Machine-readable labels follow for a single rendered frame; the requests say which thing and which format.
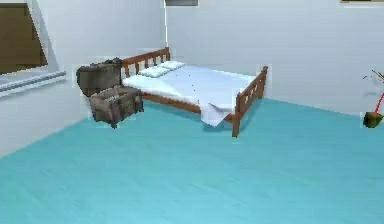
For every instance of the brown wooden bed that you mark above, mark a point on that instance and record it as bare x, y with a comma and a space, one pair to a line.
200, 86

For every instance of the white pillow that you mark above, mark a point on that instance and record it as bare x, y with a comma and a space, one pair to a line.
172, 64
154, 71

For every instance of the dark brown wooden chest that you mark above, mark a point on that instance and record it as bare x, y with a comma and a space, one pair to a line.
110, 96

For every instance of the grey framed wall picture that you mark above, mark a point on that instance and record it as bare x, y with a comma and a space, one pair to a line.
181, 2

